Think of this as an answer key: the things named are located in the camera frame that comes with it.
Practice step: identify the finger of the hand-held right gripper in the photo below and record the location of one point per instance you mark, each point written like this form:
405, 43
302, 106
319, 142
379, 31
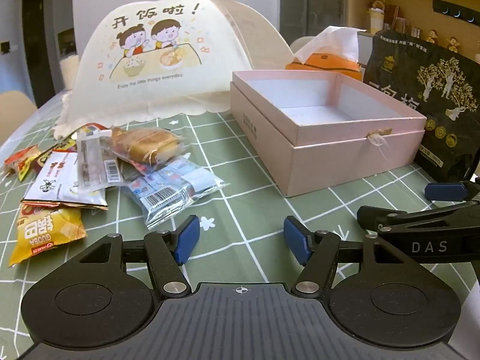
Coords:
412, 219
444, 191

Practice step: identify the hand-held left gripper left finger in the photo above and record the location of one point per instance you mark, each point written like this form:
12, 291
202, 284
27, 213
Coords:
187, 240

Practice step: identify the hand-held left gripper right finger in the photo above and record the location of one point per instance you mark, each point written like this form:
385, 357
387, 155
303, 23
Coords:
296, 240

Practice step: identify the blue snack packet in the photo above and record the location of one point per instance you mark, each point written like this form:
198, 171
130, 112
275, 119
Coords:
168, 187

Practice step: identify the pink cardboard box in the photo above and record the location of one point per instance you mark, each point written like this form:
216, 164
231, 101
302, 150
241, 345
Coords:
330, 157

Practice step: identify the clear bread packet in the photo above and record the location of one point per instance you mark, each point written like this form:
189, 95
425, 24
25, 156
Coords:
150, 146

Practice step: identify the yellow snack packet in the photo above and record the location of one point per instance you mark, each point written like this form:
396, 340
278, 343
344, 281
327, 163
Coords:
48, 232

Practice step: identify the green checked tablecloth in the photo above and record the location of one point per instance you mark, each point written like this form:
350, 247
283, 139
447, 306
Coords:
247, 202

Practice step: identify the black snack bag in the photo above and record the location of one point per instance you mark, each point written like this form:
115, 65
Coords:
420, 90

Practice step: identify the clear barcode snack packet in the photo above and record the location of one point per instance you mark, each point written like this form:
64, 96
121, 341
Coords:
93, 165

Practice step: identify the white snack packet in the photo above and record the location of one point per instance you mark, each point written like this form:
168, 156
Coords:
56, 183

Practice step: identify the small brown figurine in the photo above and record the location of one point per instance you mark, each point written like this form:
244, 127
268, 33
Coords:
432, 36
453, 44

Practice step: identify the brown red snack packet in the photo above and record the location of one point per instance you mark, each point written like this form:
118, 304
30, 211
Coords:
48, 153

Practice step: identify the black light strip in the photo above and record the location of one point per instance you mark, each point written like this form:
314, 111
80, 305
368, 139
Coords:
455, 11

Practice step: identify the orange red snack packet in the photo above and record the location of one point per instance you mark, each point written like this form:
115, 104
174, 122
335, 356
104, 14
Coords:
22, 161

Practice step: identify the printed cream food cover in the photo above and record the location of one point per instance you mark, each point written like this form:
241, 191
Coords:
157, 45

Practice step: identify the beige chair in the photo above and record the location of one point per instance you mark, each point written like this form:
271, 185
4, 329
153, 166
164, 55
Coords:
15, 112

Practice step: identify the dark door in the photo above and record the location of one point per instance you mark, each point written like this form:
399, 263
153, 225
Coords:
37, 45

